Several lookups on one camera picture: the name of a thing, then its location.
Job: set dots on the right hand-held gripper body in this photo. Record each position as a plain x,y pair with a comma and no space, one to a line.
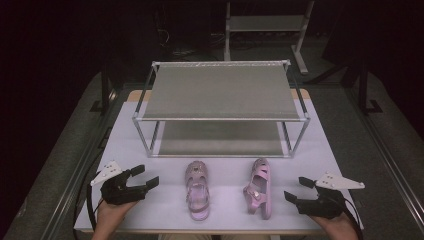
321,206

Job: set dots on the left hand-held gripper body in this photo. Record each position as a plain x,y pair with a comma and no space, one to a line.
118,195

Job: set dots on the pink sandal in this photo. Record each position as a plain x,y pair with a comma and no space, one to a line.
258,190
197,190

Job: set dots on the grey two-tier shoe rack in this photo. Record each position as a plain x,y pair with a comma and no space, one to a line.
220,93

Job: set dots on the person's left hand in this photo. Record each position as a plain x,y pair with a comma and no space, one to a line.
110,215

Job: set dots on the person's right hand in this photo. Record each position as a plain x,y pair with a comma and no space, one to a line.
338,228

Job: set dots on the black metal stand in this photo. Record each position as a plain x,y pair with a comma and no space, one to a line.
105,90
365,90

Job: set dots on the white metal stand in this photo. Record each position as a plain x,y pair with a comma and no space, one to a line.
266,23

